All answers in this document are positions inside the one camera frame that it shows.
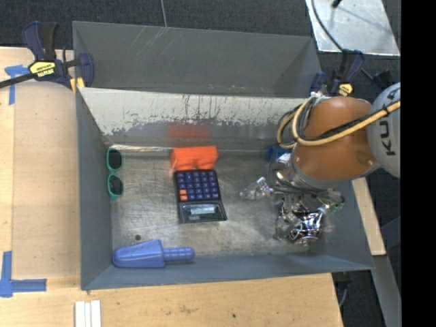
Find black and blue calculator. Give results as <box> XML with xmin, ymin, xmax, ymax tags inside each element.
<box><xmin>173</xmin><ymin>169</ymin><xmax>228</xmax><ymax>225</ymax></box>

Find blue plastic handle tool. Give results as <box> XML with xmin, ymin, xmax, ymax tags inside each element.
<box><xmin>112</xmin><ymin>238</ymin><xmax>196</xmax><ymax>269</ymax></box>

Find orange block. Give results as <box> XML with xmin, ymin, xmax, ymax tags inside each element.
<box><xmin>169</xmin><ymin>145</ymin><xmax>219</xmax><ymax>172</ymax></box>

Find clear plastic thing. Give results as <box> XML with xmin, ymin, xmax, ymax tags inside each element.
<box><xmin>239</xmin><ymin>176</ymin><xmax>274</xmax><ymax>201</ymax></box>

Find green sunglasses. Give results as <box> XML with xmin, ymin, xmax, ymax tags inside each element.
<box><xmin>106</xmin><ymin>147</ymin><xmax>125</xmax><ymax>202</ymax></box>

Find pale wood board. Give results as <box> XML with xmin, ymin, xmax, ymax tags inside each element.
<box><xmin>11</xmin><ymin>80</ymin><xmax>82</xmax><ymax>281</ymax></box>

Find grey metal bin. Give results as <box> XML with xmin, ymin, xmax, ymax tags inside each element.
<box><xmin>72</xmin><ymin>20</ymin><xmax>376</xmax><ymax>291</ymax></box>

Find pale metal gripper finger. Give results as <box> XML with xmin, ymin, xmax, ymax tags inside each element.
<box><xmin>299</xmin><ymin>213</ymin><xmax>325</xmax><ymax>249</ymax></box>
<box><xmin>273</xmin><ymin>212</ymin><xmax>299</xmax><ymax>242</ymax></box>

